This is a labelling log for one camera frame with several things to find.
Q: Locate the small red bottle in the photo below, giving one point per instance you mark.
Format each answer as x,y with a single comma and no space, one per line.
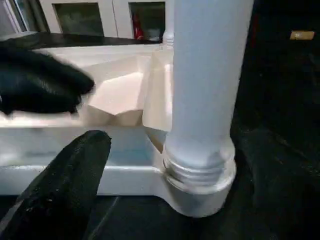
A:
138,33

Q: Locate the white plastic table top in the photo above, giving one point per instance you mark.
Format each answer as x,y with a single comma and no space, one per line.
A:
120,95

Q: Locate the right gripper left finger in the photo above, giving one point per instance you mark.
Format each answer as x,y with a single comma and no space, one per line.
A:
55,200

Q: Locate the small brown tag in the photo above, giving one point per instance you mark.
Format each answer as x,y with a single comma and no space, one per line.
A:
302,35

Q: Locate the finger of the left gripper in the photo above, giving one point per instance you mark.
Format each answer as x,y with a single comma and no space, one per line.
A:
40,82

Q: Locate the white glass-door cabinet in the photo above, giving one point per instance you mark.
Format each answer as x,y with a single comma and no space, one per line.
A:
110,17

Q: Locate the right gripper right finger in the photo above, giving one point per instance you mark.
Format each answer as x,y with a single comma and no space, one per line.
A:
287,200

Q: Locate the black work mat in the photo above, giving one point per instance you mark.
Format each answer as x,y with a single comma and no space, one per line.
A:
270,95

